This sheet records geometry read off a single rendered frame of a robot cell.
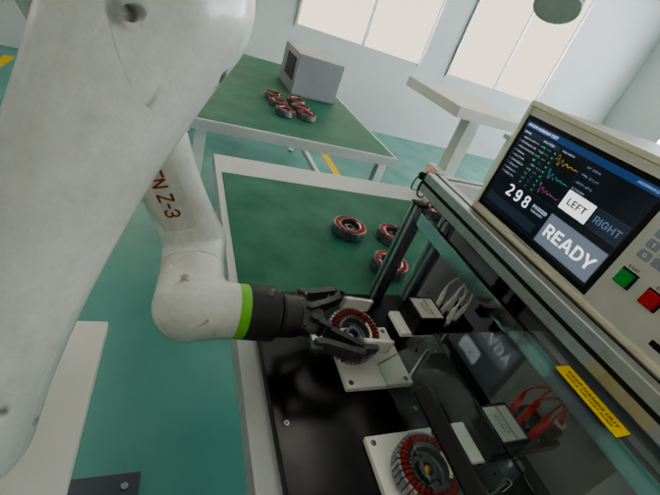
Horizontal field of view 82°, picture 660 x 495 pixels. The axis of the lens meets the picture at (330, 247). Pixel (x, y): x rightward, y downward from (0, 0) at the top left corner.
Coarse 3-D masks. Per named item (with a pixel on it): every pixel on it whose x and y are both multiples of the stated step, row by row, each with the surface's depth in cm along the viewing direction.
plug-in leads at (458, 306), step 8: (440, 296) 79; (456, 296) 78; (464, 296) 74; (472, 296) 75; (440, 304) 79; (448, 304) 76; (456, 304) 81; (448, 312) 80; (456, 312) 81; (448, 320) 76; (456, 320) 78
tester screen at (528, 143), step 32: (544, 128) 60; (512, 160) 66; (544, 160) 60; (576, 160) 55; (544, 192) 59; (608, 192) 51; (640, 192) 47; (512, 224) 65; (576, 224) 55; (608, 256) 50
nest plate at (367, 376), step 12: (384, 336) 85; (336, 360) 76; (372, 360) 78; (348, 372) 74; (360, 372) 75; (372, 372) 76; (348, 384) 72; (360, 384) 72; (372, 384) 73; (384, 384) 74
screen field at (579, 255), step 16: (544, 224) 59; (560, 224) 57; (544, 240) 59; (560, 240) 57; (576, 240) 54; (560, 256) 56; (576, 256) 54; (592, 256) 52; (576, 272) 54; (592, 272) 52
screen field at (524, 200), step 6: (510, 186) 66; (516, 186) 64; (504, 192) 67; (510, 192) 65; (516, 192) 64; (522, 192) 63; (510, 198) 65; (516, 198) 64; (522, 198) 63; (528, 198) 62; (522, 204) 63; (528, 204) 62
